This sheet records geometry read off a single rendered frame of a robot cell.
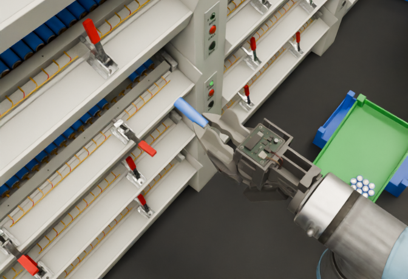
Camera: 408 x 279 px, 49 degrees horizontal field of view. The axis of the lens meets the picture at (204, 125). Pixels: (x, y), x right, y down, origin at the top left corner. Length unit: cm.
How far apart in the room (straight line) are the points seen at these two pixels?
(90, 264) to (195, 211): 36
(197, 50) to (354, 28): 110
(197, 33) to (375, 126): 78
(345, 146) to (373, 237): 81
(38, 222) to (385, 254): 54
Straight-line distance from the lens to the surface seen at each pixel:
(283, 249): 134
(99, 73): 69
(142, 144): 81
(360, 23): 189
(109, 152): 84
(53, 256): 99
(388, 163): 143
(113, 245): 118
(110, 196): 101
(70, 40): 68
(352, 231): 64
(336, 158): 143
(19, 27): 53
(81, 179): 82
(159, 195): 121
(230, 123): 72
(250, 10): 104
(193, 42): 82
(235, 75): 116
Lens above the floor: 126
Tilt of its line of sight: 58 degrees down
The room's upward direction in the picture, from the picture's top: straight up
